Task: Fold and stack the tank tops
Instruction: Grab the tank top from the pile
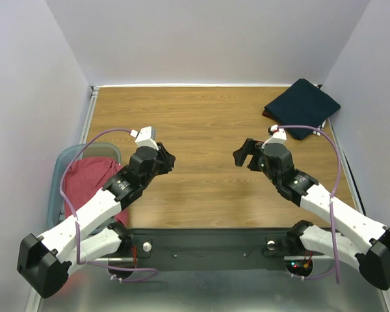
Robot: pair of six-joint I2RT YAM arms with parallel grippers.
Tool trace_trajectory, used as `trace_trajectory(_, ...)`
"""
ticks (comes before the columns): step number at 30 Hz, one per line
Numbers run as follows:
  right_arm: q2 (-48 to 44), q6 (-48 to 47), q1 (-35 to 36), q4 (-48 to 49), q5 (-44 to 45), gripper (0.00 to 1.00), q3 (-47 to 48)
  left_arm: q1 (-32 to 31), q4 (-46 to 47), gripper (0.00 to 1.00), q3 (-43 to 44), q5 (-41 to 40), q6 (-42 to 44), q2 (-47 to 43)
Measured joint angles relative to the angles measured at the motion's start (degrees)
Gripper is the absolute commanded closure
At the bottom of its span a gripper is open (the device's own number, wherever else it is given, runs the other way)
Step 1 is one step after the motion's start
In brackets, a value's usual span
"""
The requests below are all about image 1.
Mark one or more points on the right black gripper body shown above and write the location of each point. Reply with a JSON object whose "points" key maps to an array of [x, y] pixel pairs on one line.
{"points": [[253, 156]]}

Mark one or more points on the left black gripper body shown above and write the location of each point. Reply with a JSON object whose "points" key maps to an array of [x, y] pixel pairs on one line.
{"points": [[163, 165]]}

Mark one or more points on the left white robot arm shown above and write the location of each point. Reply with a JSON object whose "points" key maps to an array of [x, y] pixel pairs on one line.
{"points": [[47, 261]]}

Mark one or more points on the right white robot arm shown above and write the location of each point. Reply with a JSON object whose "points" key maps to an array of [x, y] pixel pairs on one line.
{"points": [[360, 242]]}

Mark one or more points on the folded navy tank top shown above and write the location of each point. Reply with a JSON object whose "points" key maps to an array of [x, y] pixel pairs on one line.
{"points": [[302, 104]]}

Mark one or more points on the folded dark red garment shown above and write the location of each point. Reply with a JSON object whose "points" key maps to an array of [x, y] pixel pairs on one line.
{"points": [[267, 115]]}

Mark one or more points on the folded white patterned garment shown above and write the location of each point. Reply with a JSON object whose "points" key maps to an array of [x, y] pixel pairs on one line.
{"points": [[320, 127]]}

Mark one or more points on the clear blue plastic bin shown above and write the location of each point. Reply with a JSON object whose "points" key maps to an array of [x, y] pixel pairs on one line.
{"points": [[57, 209]]}

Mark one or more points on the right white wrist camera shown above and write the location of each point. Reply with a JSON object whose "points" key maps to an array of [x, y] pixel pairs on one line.
{"points": [[277, 136]]}

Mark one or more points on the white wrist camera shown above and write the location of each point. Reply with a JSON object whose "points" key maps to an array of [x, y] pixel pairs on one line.
{"points": [[145, 137], [277, 136]]}

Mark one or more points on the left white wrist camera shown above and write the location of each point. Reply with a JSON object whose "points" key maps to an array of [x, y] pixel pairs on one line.
{"points": [[145, 137]]}

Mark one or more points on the aluminium frame rail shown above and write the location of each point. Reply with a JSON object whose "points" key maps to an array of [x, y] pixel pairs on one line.
{"points": [[89, 113]]}

